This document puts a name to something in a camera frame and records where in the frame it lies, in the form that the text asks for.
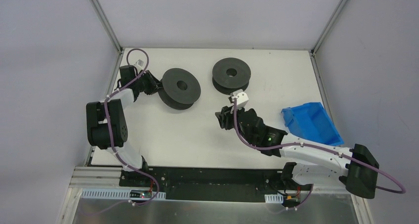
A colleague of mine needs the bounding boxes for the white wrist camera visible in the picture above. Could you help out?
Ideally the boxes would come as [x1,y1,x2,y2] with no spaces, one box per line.
[134,59,144,70]
[229,89,249,109]

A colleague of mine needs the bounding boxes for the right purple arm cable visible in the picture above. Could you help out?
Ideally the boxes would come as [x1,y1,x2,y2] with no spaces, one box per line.
[231,98,407,210]

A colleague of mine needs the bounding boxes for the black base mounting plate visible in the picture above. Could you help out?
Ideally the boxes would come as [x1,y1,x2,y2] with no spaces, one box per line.
[119,166,310,203]

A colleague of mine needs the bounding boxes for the blue plastic bin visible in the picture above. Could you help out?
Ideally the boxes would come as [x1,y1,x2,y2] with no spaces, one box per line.
[281,102,344,146]

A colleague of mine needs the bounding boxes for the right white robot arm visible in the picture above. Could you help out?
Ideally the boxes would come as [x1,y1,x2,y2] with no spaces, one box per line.
[215,106,379,199]

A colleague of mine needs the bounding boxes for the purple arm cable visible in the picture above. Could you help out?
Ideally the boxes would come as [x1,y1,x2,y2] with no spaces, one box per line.
[231,98,407,210]
[103,48,161,206]

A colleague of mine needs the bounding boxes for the black cable spool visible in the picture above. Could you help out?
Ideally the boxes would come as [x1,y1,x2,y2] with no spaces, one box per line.
[212,57,251,95]

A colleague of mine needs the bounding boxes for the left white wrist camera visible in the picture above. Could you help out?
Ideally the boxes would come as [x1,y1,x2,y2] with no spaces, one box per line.
[134,59,144,70]

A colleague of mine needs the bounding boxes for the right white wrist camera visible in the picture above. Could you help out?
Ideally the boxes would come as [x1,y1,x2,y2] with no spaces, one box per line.
[229,89,249,109]

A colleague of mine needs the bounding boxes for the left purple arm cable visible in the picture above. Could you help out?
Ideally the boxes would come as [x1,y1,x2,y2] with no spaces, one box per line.
[103,48,161,206]

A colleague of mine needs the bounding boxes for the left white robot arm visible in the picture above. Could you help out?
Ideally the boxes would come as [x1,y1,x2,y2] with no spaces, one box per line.
[85,65,162,187]

